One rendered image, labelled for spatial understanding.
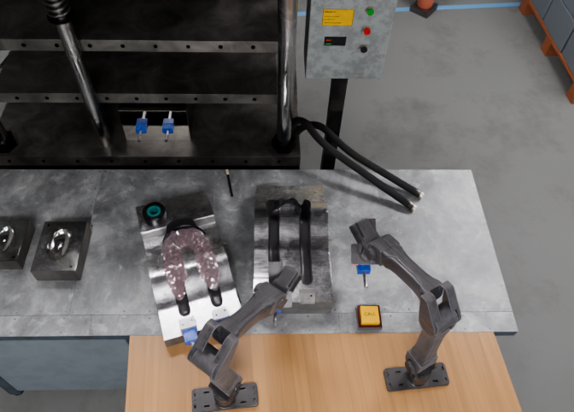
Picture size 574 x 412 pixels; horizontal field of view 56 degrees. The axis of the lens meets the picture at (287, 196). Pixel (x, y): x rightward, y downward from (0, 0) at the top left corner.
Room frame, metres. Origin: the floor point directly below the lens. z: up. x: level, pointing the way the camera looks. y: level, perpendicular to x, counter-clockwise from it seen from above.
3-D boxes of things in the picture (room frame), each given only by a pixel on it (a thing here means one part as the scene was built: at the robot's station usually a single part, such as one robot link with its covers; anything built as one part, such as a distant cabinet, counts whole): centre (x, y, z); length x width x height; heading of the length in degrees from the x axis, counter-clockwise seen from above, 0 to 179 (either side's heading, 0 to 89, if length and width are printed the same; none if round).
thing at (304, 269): (1.00, -0.01, 0.92); 0.35 x 0.16 x 0.09; 3
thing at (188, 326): (0.64, 0.28, 0.86); 0.13 x 0.05 x 0.05; 21
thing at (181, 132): (1.78, 0.57, 0.87); 0.50 x 0.27 x 0.17; 3
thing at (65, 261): (0.95, 0.78, 0.84); 0.20 x 0.15 x 0.07; 3
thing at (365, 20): (1.73, -0.19, 0.74); 0.30 x 0.22 x 1.47; 93
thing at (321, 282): (1.01, -0.02, 0.87); 0.50 x 0.26 x 0.14; 3
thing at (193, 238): (0.91, 0.32, 0.90); 0.26 x 0.18 x 0.08; 21
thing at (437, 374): (0.57, -0.43, 0.84); 0.20 x 0.07 x 0.08; 99
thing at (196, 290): (0.91, 0.33, 0.86); 0.50 x 0.26 x 0.11; 21
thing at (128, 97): (1.91, 0.63, 1.02); 1.10 x 0.74 x 0.05; 93
